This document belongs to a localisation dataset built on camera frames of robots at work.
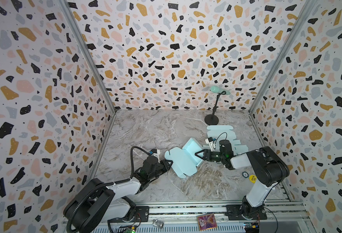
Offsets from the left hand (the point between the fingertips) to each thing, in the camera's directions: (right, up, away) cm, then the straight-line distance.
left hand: (175, 160), depth 84 cm
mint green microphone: (+24, +43, +4) cm, 49 cm away
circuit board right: (+38, -30, -12) cm, 50 cm away
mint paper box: (+6, -4, +9) cm, 11 cm away
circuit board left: (-21, -30, -14) cm, 39 cm away
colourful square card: (+16, -26, -14) cm, 33 cm away
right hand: (+14, +3, +6) cm, 15 cm away
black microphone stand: (+28, +25, +32) cm, 49 cm away
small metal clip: (-9, -27, -14) cm, 31 cm away
